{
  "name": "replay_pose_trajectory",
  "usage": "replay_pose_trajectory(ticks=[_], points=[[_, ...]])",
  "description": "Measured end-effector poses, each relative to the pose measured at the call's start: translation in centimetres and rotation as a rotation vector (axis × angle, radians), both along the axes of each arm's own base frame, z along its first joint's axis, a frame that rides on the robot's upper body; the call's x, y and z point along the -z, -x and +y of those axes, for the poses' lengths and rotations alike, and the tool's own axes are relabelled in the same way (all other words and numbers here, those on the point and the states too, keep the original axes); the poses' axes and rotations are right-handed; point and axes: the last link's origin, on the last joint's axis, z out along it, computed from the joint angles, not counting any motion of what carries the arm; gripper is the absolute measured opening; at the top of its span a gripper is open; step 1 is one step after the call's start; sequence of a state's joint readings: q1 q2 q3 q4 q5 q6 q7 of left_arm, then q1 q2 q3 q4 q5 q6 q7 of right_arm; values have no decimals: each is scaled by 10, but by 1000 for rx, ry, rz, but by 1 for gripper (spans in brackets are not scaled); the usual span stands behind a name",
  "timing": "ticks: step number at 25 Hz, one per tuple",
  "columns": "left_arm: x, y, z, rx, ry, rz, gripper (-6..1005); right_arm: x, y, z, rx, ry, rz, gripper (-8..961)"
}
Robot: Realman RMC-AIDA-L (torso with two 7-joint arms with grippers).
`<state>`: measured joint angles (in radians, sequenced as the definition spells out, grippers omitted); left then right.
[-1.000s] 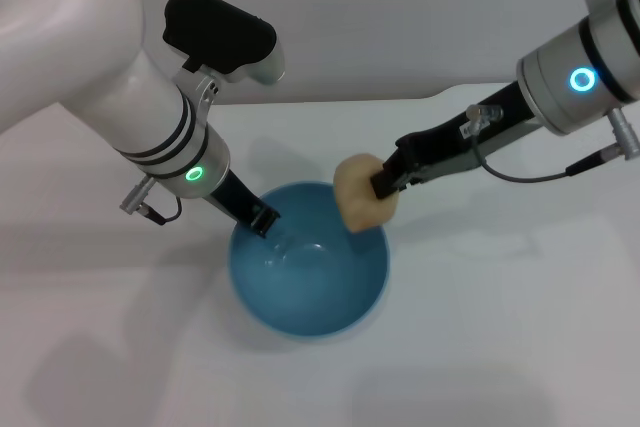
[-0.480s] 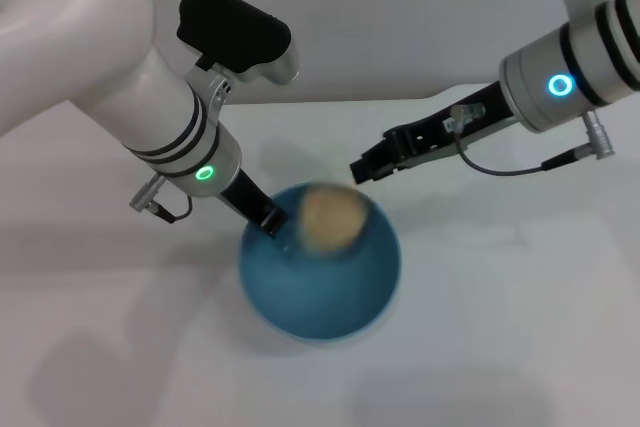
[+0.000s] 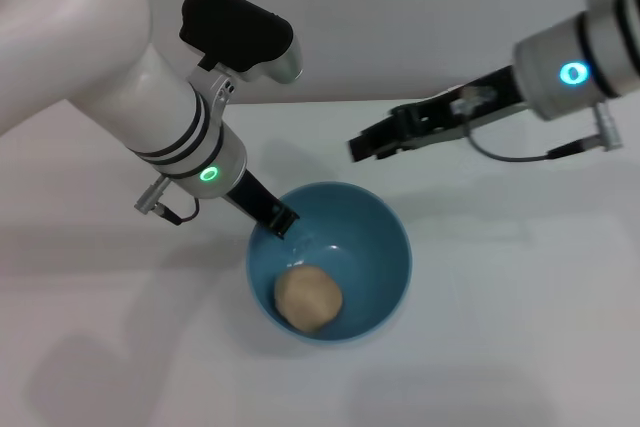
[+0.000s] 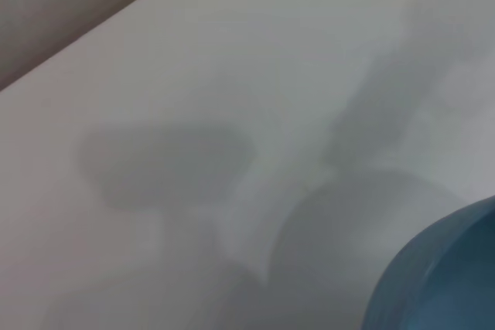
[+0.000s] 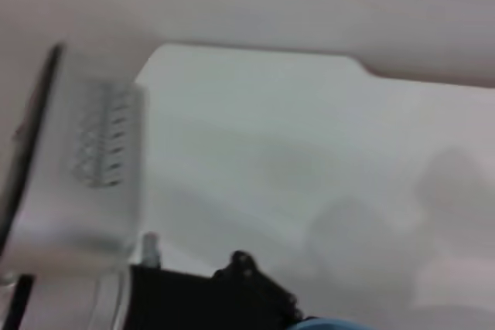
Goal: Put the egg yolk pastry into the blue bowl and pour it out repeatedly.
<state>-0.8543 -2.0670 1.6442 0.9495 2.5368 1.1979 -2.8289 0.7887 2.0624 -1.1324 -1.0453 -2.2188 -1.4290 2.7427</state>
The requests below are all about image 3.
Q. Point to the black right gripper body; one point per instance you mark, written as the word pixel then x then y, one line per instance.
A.
pixel 450 114

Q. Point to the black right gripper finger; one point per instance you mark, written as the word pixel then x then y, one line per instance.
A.
pixel 362 148
pixel 381 124

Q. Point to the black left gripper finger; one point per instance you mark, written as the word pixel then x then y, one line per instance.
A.
pixel 285 221

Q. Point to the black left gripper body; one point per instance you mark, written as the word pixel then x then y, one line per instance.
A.
pixel 257 199

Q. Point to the blue bowl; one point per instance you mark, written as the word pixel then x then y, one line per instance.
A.
pixel 350 247

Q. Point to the round tan egg yolk pastry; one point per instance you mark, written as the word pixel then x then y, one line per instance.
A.
pixel 307 299

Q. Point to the small silver plug fitting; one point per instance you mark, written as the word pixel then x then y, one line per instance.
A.
pixel 472 97

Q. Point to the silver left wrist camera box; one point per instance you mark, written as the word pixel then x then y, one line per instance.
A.
pixel 240 32

